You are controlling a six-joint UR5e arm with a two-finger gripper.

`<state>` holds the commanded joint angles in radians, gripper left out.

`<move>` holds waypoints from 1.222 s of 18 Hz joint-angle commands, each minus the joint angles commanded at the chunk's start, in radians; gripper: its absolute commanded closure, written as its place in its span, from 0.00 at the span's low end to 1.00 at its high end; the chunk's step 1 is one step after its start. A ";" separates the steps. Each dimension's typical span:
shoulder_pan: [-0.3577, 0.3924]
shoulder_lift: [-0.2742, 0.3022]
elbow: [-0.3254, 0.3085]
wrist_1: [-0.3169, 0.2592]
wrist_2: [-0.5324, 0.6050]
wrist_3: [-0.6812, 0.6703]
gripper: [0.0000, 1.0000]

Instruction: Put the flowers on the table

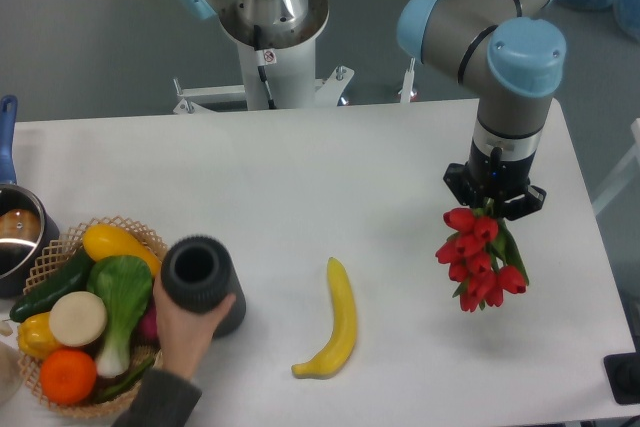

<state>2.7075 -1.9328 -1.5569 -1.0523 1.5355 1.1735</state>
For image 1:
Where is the pink red radish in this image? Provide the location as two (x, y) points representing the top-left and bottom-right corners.
(137, 303), (158, 343)

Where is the red tulip bouquet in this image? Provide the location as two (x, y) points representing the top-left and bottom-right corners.
(435, 199), (529, 313)

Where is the dark green cucumber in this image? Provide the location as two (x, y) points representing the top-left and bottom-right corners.
(9, 248), (95, 323)

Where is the woven wicker basket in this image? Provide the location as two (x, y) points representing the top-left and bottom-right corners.
(18, 216), (168, 419)

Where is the white round radish slice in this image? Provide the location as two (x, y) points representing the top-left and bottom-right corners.
(49, 291), (107, 347)

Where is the yellow squash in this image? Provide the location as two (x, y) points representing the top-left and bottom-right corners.
(82, 224), (161, 277)

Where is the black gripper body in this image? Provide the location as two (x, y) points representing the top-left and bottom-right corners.
(463, 143), (534, 219)

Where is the yellow banana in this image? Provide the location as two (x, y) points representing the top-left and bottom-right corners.
(291, 257), (359, 379)

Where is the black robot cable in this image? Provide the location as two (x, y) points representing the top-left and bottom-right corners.
(252, 24), (277, 110)

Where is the yellow bell pepper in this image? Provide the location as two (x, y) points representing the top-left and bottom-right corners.
(17, 312), (63, 360)

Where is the black device table corner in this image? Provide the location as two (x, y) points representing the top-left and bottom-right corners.
(603, 352), (639, 405)

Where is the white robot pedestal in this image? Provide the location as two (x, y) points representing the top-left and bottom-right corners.
(173, 39), (355, 114)

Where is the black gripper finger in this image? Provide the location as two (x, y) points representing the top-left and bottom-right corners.
(501, 185), (546, 220)
(444, 163), (480, 206)

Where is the person's bare hand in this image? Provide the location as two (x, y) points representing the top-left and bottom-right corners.
(153, 277), (236, 381)

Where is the orange fruit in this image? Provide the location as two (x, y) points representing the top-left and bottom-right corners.
(39, 349), (97, 405)

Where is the dark grey ribbed vase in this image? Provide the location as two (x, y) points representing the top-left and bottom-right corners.
(160, 235), (246, 338)

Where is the grey sleeved forearm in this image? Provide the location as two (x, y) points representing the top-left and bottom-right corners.
(112, 368), (202, 427)

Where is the green bok choy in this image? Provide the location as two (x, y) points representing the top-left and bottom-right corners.
(87, 255), (153, 378)

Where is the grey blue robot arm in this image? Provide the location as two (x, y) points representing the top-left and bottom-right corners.
(179, 0), (566, 220)

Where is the green chili pepper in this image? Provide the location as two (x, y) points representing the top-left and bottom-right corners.
(93, 356), (155, 404)

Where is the dark pot blue handle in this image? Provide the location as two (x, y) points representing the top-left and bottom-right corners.
(1, 95), (59, 299)

